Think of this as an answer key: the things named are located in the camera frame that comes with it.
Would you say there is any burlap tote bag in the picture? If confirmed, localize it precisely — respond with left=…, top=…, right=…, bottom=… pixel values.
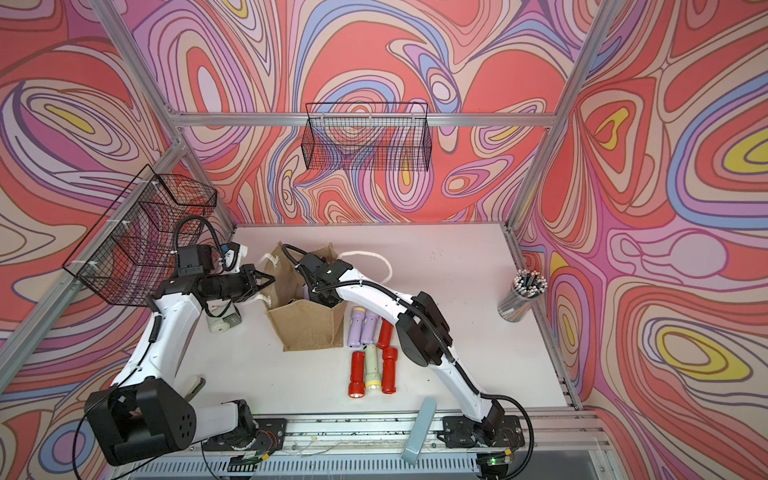
left=257, top=242, right=347, bottom=352

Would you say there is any red flashlight top row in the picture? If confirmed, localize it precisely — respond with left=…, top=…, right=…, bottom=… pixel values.
left=377, top=320, right=394, bottom=350

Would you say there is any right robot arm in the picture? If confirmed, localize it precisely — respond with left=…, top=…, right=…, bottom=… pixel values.
left=280, top=244, right=535, bottom=449

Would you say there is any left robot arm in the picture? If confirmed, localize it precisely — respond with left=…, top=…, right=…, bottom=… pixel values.
left=84, top=215, right=275, bottom=466

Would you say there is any small green white device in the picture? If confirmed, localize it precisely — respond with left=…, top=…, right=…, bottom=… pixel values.
left=206, top=305, right=242, bottom=334

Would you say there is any purple flashlight top left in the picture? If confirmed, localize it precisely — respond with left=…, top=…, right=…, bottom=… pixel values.
left=347, top=306, right=366, bottom=348

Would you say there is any purple flashlight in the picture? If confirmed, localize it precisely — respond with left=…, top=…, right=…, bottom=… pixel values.
left=347, top=306, right=366, bottom=348
left=360, top=310, right=380, bottom=345

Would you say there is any green flashlight bottom row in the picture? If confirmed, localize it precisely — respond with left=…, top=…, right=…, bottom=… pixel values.
left=364, top=344, right=382, bottom=390

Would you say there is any grey blue bar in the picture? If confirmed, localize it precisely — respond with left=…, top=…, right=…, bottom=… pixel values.
left=401, top=398, right=437, bottom=466

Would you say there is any cup of pens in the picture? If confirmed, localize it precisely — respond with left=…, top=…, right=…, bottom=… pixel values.
left=497, top=269, right=548, bottom=323

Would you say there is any left wire basket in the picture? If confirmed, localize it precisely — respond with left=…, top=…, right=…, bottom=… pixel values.
left=62, top=166, right=217, bottom=307

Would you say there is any wire basket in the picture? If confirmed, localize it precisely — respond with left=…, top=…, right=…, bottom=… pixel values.
left=301, top=101, right=432, bottom=172
left=62, top=166, right=217, bottom=307

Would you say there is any back wire basket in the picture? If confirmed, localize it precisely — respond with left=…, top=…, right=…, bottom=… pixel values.
left=301, top=101, right=432, bottom=172

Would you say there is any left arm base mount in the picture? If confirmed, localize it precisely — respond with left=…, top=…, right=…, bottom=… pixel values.
left=202, top=417, right=288, bottom=453

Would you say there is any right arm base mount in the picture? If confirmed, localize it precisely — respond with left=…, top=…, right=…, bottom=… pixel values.
left=436, top=415, right=526, bottom=451

